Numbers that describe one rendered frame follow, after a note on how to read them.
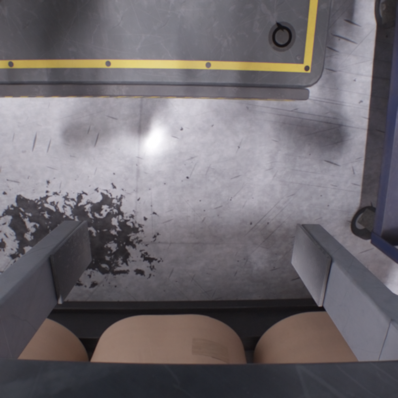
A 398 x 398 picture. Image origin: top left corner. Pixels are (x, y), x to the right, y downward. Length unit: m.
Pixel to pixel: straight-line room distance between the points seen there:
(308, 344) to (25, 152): 0.91
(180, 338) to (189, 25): 0.64
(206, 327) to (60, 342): 0.38
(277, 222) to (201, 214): 0.24
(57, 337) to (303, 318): 0.64
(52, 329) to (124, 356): 0.24
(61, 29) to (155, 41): 0.15
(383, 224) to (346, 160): 0.21
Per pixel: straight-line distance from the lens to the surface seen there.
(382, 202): 0.84
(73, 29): 0.53
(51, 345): 0.84
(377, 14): 0.95
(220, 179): 0.83
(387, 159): 0.81
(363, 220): 0.94
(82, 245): 0.17
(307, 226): 0.17
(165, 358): 0.69
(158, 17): 0.50
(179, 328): 0.74
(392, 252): 0.83
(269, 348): 0.81
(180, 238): 0.89
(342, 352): 0.76
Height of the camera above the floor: 0.80
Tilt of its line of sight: 72 degrees down
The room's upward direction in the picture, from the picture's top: 178 degrees clockwise
